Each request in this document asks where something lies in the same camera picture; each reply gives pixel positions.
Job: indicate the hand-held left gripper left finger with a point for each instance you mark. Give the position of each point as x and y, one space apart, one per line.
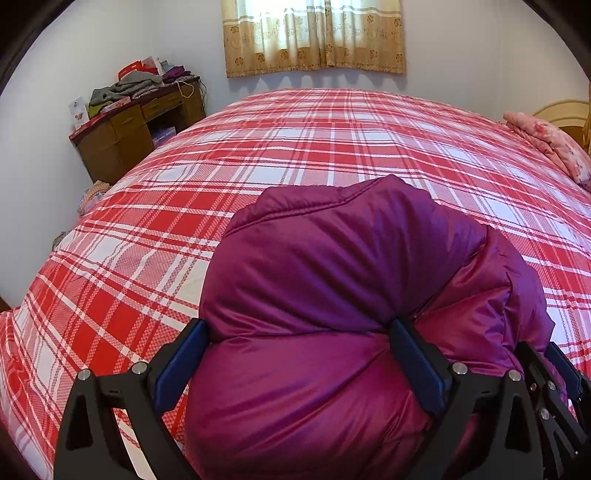
178 369

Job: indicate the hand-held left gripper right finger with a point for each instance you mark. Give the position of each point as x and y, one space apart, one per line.
418 364

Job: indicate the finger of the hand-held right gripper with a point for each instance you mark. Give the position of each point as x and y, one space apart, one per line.
551 406
565 369

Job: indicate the purple down jacket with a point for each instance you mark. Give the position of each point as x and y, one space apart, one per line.
323 277

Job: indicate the grey clothes pile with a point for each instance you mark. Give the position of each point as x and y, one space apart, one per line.
120 90

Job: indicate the purple folded clothes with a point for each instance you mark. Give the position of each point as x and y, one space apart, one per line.
175 74

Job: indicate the patterned cloth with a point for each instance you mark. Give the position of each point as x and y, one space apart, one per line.
92 198

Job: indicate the pink floral pillow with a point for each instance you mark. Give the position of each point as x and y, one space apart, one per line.
554 143

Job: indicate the wooden desk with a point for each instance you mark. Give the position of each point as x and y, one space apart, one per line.
106 152

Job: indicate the red plaid bed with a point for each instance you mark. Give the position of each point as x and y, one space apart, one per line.
323 138

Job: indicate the wooden headboard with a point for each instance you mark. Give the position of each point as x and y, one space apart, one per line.
554 113

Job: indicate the pink flat box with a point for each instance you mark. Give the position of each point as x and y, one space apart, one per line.
116 104

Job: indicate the white printed box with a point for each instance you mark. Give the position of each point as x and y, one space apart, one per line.
78 113

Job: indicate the red box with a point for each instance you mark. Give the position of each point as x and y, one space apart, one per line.
131 69

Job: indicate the beige floral curtain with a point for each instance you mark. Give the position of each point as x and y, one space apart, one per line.
314 37

